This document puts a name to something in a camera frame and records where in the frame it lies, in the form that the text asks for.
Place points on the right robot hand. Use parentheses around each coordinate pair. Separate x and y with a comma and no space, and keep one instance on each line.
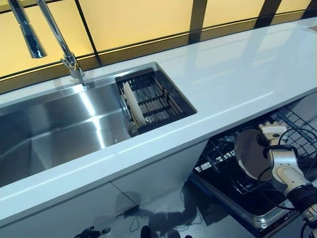
(273,130)

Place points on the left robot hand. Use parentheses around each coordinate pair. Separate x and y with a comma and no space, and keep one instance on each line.
(94,231)

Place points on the large cream plate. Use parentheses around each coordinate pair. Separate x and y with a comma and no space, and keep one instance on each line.
(250,153)

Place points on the small cream plate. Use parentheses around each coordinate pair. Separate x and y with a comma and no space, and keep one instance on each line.
(133,106)

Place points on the open dishwasher door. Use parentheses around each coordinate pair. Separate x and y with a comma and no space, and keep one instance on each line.
(247,198)

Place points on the wide white cabinet door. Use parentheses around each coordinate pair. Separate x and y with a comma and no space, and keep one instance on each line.
(49,213)

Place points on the narrow white cabinet door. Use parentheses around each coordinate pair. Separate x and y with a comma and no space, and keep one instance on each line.
(161,173)

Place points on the steel sink drain strainer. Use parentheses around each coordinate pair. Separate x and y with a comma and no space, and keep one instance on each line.
(133,130)

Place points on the stainless steel sink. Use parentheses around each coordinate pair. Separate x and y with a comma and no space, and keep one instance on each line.
(62,124)

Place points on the black sink drying rack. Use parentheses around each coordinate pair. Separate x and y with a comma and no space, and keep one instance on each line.
(143,83)

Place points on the chrome kitchen faucet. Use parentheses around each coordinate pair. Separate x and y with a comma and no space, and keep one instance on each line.
(74,67)

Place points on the dark brown window frame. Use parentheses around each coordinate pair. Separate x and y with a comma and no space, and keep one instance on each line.
(198,15)

